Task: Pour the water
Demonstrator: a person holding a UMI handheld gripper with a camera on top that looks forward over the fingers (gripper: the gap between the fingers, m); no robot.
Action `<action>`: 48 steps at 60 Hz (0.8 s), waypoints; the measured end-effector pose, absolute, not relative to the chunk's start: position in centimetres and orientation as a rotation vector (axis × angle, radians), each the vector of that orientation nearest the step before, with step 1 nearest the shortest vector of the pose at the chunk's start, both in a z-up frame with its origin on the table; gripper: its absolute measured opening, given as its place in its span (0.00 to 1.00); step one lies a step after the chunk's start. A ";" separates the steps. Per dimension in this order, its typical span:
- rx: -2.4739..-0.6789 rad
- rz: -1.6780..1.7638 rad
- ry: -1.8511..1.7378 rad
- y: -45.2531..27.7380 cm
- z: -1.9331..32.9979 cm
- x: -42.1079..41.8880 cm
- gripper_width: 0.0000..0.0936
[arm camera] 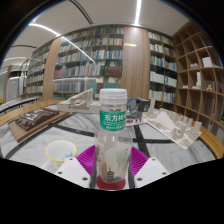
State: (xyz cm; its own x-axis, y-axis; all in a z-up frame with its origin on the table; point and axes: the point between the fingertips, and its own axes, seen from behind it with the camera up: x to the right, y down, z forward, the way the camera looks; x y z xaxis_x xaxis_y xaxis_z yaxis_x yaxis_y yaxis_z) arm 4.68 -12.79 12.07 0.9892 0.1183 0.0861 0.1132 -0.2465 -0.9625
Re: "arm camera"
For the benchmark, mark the wooden cubby shelf unit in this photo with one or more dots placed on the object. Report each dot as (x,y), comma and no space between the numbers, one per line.
(200,76)

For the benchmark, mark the dark building architectural model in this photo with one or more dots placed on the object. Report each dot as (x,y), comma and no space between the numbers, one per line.
(140,104)

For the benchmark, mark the narrow bookshelf full of books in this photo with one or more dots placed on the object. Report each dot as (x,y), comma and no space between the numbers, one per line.
(161,66)

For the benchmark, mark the white ramp architectural model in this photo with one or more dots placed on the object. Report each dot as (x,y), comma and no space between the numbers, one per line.
(78,101)

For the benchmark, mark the white mug with yellow rim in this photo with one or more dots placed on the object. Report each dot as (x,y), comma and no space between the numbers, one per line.
(55,150)

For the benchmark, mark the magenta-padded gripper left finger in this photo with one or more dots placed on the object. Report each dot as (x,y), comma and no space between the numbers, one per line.
(73,171)

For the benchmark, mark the brown model on wooden board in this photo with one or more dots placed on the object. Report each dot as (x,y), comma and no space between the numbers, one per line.
(36,120)

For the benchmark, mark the gold wall sign plate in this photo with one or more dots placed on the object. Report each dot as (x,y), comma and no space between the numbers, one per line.
(130,44)

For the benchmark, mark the small light blue ball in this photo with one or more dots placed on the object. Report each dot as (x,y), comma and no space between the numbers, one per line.
(68,154)

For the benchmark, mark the long bookshelf full of books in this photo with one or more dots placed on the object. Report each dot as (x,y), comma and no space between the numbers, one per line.
(90,63)
(35,76)

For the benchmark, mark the linear ceiling light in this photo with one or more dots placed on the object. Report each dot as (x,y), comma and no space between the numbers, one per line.
(138,11)

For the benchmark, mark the clear green-labelled drink bottle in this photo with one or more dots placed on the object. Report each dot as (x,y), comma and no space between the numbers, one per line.
(113,146)

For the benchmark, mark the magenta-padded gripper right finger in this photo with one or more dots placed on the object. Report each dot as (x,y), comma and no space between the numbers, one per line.
(151,170)

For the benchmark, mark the flat white site model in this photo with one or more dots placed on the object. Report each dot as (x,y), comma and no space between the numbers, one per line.
(135,120)

